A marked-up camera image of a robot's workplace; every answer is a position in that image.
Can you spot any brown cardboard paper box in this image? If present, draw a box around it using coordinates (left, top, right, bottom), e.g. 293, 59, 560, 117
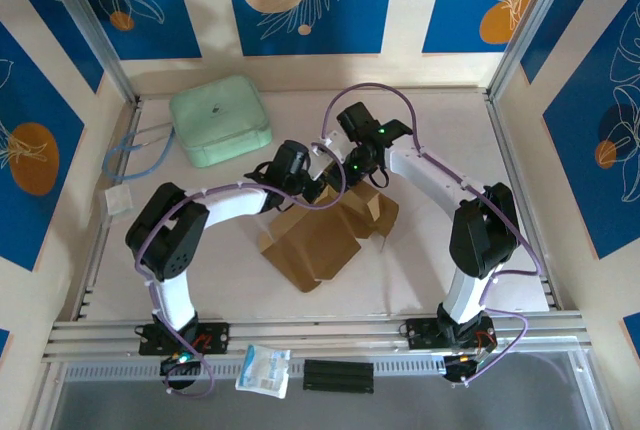
257, 184, 401, 294

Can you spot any mint green zip pouch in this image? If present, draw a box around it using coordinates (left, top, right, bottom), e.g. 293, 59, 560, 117
168, 74, 275, 170

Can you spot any small clear plastic packet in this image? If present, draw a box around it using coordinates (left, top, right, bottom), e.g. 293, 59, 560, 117
103, 184, 135, 216

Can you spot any white blue plastic packet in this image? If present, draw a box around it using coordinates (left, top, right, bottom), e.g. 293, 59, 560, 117
234, 343, 292, 399

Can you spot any black rectangular block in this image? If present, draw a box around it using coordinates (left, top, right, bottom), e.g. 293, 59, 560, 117
302, 358, 376, 395

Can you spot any white paper sheet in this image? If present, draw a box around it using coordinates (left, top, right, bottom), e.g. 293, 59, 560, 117
492, 294, 549, 315

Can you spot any black right connector board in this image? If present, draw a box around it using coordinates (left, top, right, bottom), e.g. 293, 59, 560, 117
442, 352, 496, 384

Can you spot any black connector board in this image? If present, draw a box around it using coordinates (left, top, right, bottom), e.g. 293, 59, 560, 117
159, 353, 204, 377
442, 352, 496, 384

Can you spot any black left connector board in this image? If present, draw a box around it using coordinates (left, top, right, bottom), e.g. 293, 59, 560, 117
159, 353, 204, 377

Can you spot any grey metal panel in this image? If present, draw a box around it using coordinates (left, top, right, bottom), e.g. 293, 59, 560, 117
49, 379, 601, 430

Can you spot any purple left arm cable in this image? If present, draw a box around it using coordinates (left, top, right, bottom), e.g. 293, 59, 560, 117
134, 162, 349, 399

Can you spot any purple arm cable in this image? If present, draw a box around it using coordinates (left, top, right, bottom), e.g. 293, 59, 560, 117
134, 162, 349, 399
322, 81, 546, 387

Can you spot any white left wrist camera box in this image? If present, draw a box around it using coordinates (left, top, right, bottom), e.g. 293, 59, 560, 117
308, 149, 335, 184

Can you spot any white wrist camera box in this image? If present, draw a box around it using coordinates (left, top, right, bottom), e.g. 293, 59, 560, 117
310, 130, 347, 165
308, 149, 335, 184

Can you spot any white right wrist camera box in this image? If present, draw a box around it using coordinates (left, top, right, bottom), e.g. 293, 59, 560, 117
310, 130, 347, 165

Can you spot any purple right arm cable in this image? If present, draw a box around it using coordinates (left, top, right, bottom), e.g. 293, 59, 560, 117
322, 81, 546, 387

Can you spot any aluminium side rail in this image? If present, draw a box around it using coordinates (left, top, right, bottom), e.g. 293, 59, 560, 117
74, 97, 146, 321
483, 92, 564, 312

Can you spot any aluminium cross rail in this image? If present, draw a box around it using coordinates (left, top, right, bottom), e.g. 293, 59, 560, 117
42, 310, 594, 364

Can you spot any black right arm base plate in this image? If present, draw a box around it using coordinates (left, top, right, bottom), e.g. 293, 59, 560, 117
402, 317, 497, 351

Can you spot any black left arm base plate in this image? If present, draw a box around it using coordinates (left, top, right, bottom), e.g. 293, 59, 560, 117
137, 321, 231, 356

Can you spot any light blue cable loop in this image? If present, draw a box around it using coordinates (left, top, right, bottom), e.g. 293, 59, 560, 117
101, 122, 177, 184

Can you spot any aluminium frame post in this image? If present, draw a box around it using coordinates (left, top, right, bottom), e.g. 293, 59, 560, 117
487, 0, 584, 102
37, 0, 142, 104

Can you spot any grey slotted cable duct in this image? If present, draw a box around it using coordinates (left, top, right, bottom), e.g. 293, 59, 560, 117
62, 354, 451, 384

